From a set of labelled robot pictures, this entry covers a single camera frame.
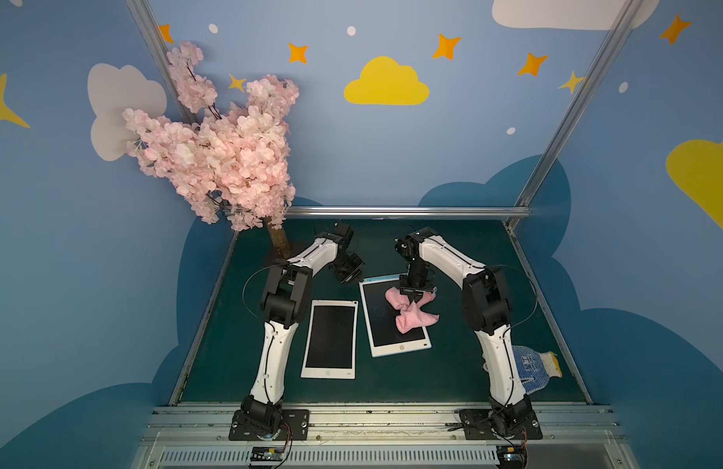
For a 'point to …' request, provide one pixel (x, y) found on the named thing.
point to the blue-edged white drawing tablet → (385, 336)
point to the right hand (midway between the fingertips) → (412, 301)
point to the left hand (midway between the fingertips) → (366, 273)
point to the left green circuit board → (267, 453)
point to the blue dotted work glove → (535, 368)
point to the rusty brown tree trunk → (279, 239)
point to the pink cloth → (411, 316)
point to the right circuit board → (512, 456)
